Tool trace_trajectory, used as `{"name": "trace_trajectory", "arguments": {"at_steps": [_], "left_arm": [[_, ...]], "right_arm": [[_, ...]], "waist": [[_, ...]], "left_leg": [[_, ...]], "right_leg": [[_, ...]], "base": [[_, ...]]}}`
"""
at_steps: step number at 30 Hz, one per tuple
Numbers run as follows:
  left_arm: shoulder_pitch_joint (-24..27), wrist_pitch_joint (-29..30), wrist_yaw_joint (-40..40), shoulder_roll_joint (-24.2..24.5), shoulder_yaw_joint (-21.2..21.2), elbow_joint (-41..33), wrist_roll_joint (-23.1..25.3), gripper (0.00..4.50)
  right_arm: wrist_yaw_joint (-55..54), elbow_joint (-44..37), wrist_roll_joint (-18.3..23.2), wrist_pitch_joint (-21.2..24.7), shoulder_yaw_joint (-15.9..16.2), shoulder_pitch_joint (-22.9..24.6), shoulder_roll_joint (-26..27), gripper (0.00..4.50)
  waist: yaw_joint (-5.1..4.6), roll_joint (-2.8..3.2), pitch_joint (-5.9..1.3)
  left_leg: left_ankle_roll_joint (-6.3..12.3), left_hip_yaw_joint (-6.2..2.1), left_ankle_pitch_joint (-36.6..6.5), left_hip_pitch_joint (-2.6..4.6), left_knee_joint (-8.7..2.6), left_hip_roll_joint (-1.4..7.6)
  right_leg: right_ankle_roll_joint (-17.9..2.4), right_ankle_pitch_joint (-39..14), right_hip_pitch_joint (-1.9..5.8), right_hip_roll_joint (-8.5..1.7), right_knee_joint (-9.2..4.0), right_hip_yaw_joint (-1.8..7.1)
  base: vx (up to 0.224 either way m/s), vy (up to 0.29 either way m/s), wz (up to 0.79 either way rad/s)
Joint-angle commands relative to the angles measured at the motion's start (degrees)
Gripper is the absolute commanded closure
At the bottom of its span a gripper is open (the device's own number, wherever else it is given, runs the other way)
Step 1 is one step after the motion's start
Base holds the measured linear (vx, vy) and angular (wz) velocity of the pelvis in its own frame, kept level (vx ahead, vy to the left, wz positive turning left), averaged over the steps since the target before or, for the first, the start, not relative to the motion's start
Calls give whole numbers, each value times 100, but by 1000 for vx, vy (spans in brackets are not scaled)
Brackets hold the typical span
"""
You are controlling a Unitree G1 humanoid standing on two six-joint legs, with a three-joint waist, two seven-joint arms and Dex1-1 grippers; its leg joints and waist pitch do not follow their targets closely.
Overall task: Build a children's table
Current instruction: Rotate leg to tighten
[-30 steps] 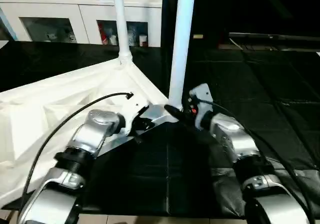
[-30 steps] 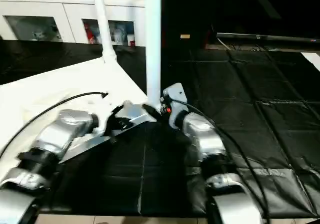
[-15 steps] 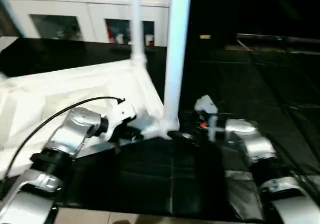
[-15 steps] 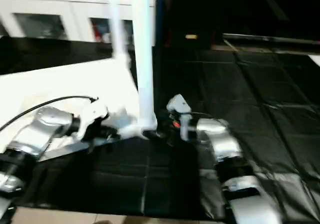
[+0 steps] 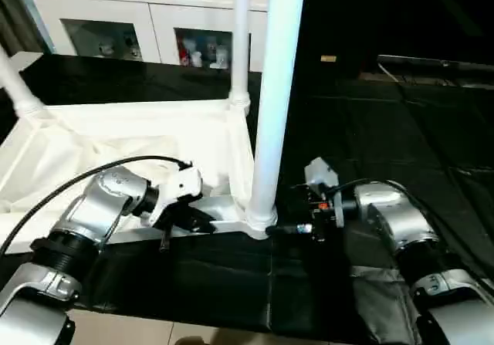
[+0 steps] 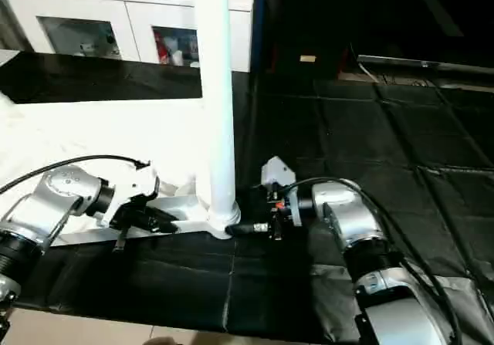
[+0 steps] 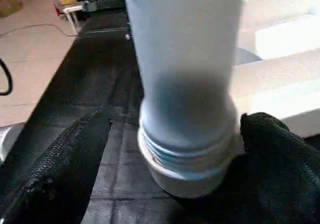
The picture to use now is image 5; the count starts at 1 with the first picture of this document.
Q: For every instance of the small tan block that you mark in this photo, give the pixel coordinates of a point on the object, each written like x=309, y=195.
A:
x=328, y=58

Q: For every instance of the black work mat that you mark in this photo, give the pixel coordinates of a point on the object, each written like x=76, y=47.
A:
x=401, y=144

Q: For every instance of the black metal rail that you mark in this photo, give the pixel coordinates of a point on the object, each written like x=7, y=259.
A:
x=436, y=61

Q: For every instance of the white edge strip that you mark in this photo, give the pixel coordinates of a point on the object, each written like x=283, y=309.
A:
x=19, y=61

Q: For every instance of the red bottle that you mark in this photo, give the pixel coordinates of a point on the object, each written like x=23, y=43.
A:
x=184, y=53

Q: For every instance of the grey left robot foot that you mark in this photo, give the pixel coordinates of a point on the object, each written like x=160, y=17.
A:
x=191, y=341

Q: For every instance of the white glass-door cabinet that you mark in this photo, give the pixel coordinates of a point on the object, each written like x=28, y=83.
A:
x=93, y=13

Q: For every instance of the white plastic table leg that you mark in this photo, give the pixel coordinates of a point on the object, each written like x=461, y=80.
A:
x=240, y=44
x=17, y=86
x=274, y=90

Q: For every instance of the white plastic table top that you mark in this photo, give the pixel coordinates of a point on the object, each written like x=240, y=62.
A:
x=116, y=144

